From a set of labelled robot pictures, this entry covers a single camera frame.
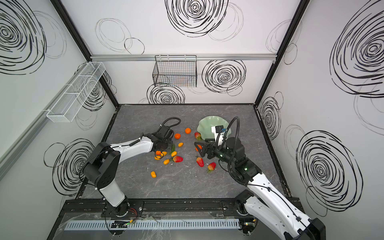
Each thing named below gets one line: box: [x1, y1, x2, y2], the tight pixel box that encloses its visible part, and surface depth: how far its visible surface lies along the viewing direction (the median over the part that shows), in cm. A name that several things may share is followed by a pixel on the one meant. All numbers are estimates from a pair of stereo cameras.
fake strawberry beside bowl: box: [194, 131, 202, 141], surface depth 100 cm
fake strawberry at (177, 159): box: [172, 155, 184, 163], surface depth 91 cm
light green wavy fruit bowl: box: [197, 115, 232, 139], surface depth 107 cm
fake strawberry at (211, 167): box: [207, 162, 217, 174], surface depth 87 cm
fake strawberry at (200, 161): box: [196, 157, 205, 168], surface depth 90 cm
